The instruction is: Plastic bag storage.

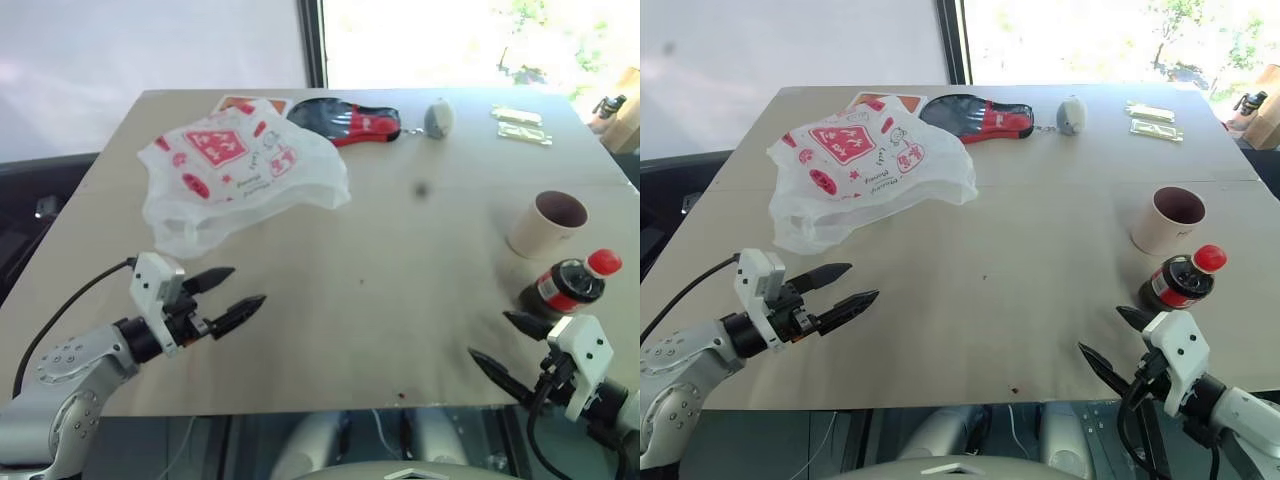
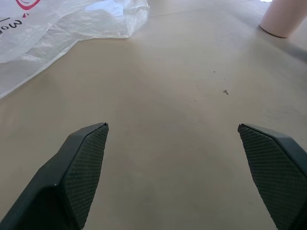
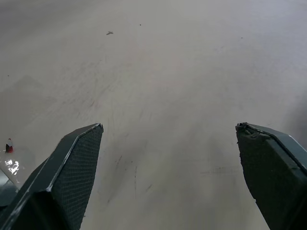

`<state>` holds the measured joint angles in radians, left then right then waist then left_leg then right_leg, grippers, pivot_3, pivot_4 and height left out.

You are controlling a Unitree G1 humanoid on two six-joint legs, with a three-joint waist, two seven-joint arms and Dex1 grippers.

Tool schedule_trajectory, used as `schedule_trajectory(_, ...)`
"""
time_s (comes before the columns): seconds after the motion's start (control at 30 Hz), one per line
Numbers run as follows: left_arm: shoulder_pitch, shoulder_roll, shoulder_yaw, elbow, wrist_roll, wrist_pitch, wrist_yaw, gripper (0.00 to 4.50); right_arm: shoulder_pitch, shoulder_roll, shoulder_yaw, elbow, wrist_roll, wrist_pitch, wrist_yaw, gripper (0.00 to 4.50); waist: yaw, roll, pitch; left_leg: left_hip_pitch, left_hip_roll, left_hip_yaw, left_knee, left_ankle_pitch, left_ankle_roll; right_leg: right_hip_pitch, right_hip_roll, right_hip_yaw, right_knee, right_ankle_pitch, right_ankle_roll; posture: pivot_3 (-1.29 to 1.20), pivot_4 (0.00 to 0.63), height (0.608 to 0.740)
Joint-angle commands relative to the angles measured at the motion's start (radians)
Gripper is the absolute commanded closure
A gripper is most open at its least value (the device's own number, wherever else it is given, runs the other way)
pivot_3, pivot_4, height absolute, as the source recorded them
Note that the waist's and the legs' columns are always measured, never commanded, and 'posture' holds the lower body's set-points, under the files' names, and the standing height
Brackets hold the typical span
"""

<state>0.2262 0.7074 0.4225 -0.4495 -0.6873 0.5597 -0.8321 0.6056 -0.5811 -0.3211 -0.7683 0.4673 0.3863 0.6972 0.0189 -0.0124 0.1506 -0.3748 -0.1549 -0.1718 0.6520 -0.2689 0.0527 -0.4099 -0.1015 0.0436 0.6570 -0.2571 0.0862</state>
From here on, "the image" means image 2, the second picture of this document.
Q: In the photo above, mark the translucent white printed plastic bag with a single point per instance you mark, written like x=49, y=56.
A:
x=55, y=28

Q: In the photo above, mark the pink ribbed cylindrical container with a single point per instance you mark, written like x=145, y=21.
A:
x=281, y=18

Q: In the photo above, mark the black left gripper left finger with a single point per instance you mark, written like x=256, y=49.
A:
x=69, y=182

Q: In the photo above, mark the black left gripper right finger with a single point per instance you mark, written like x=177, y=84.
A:
x=275, y=172

